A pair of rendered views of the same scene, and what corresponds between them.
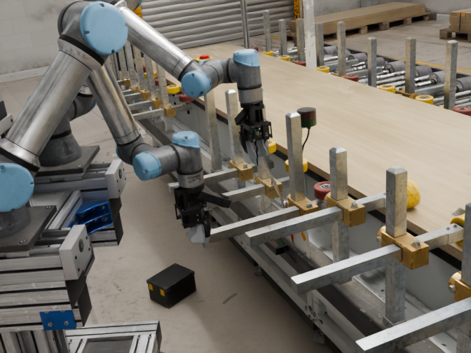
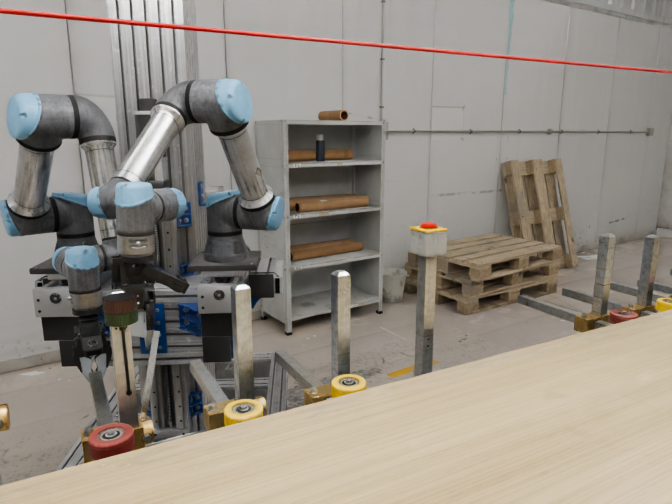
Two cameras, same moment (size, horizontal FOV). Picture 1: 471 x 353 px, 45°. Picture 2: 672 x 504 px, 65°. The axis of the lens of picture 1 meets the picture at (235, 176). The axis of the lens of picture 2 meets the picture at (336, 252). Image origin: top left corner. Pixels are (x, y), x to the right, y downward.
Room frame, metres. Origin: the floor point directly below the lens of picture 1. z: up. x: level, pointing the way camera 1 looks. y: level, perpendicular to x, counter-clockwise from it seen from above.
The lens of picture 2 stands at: (1.98, -1.23, 1.46)
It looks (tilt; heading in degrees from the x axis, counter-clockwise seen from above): 13 degrees down; 82
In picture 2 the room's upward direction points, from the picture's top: straight up
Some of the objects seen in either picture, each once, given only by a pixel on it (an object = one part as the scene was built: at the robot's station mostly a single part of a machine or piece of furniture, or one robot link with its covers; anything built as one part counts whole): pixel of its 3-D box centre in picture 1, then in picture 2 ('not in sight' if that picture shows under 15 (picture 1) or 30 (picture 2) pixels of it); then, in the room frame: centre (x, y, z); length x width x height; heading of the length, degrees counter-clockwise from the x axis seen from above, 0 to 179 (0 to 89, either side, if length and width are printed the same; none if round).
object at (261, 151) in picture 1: (262, 152); (138, 330); (1.69, -0.09, 1.04); 0.06 x 0.03 x 0.09; 20
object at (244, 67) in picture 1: (246, 68); (135, 208); (1.70, -0.07, 1.30); 0.09 x 0.08 x 0.11; 67
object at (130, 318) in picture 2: (306, 120); (121, 315); (1.70, -0.24, 1.12); 0.06 x 0.06 x 0.02
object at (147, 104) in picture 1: (141, 105); (613, 306); (3.25, 0.50, 0.83); 0.43 x 0.03 x 0.04; 111
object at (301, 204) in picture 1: (302, 207); (118, 438); (1.66, -0.20, 0.85); 0.13 x 0.06 x 0.05; 21
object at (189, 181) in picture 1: (190, 178); (85, 299); (1.51, 0.13, 1.05); 0.08 x 0.08 x 0.05
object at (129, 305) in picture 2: (306, 113); (120, 302); (1.70, -0.24, 1.15); 0.06 x 0.06 x 0.02
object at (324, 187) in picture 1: (326, 200); (113, 458); (1.68, -0.29, 0.85); 0.08 x 0.08 x 0.11
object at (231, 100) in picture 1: (236, 148); (340, 363); (2.15, -0.02, 0.90); 0.03 x 0.03 x 0.48; 21
